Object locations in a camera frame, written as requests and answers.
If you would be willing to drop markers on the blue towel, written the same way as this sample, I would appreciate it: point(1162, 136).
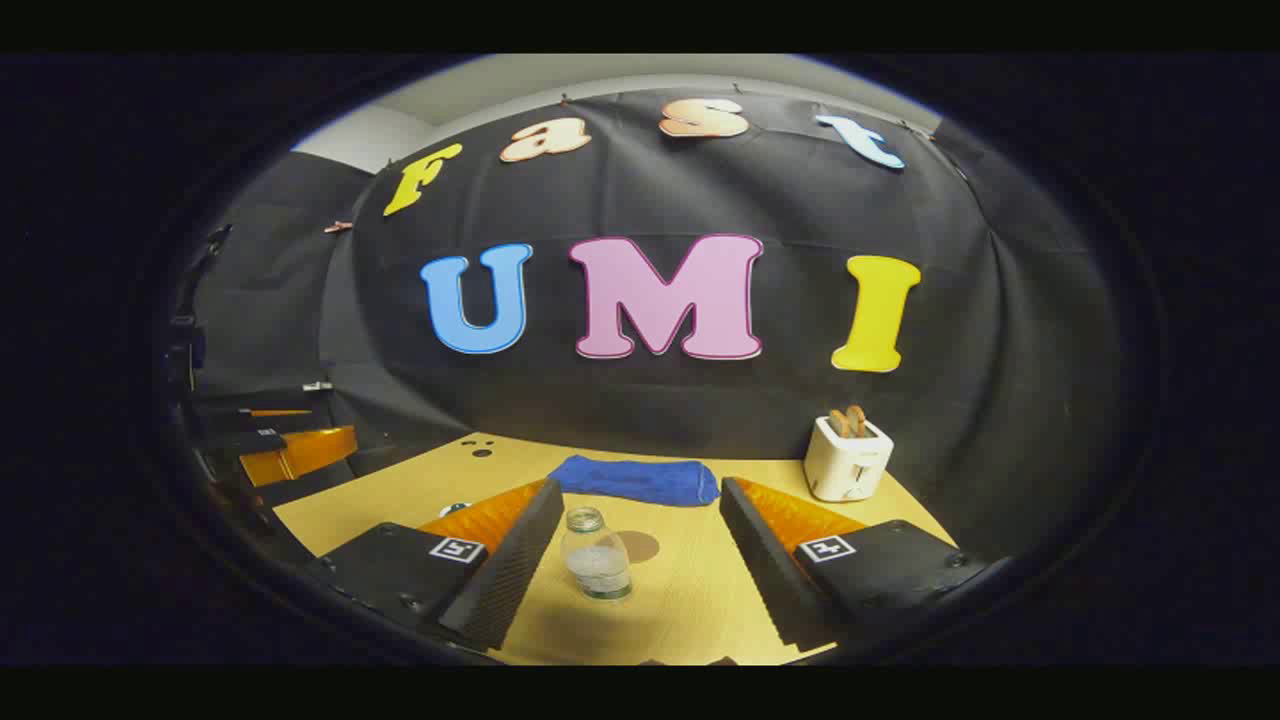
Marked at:
point(640, 480)

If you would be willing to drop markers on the clear plastic water bottle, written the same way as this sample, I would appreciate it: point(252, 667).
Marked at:
point(597, 565)

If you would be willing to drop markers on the white toaster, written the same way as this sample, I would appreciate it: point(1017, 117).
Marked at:
point(845, 465)

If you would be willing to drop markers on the black backdrop cloth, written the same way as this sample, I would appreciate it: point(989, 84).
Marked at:
point(640, 400)

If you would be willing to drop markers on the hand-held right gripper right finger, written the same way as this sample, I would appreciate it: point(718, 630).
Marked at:
point(765, 570)

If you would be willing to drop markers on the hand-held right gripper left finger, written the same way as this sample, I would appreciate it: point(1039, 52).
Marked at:
point(520, 560)

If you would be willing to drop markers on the toast slice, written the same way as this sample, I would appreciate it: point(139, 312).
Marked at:
point(838, 423)
point(858, 419)

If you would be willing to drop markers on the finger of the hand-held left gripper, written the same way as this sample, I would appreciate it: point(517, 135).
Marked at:
point(225, 405)
point(235, 442)

